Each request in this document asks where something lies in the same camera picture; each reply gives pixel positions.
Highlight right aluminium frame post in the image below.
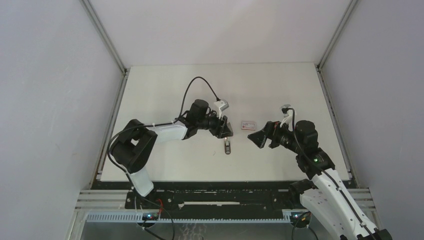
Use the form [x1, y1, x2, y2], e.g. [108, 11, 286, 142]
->
[316, 0, 360, 72]

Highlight red white staple box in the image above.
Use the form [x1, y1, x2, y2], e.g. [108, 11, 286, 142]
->
[241, 121, 256, 131]

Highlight left black camera cable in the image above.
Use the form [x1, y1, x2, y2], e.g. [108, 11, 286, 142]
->
[106, 76, 221, 175]

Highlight white slotted cable duct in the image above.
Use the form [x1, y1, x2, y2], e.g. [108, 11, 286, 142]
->
[86, 211, 292, 223]

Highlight tan stapler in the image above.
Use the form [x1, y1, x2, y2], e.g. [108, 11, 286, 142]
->
[224, 137, 231, 155]

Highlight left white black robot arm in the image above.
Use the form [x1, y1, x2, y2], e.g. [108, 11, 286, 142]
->
[106, 99, 234, 209]

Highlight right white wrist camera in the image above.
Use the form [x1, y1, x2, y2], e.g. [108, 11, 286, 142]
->
[279, 104, 295, 127]

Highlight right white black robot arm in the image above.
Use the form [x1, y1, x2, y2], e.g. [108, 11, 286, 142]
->
[248, 120, 392, 240]

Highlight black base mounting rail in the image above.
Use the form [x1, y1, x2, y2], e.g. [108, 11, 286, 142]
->
[124, 181, 305, 220]

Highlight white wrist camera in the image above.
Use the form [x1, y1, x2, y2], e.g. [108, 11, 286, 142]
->
[279, 104, 295, 127]
[213, 99, 229, 119]

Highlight black camera cable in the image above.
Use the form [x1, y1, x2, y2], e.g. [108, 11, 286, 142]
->
[106, 76, 221, 175]
[284, 107, 379, 240]

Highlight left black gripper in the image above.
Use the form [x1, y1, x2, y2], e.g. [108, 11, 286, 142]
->
[196, 109, 233, 139]

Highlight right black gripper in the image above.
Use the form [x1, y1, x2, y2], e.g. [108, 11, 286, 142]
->
[248, 118, 303, 155]

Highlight aluminium frame post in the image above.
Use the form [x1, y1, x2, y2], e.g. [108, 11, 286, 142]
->
[79, 0, 127, 75]
[316, 0, 360, 72]

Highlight right black camera cable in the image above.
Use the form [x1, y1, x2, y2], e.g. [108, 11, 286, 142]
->
[284, 107, 379, 240]

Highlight left aluminium frame post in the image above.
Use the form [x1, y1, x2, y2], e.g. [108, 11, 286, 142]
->
[79, 0, 127, 75]

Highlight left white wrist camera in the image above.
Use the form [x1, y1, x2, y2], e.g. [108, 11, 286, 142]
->
[213, 99, 229, 119]

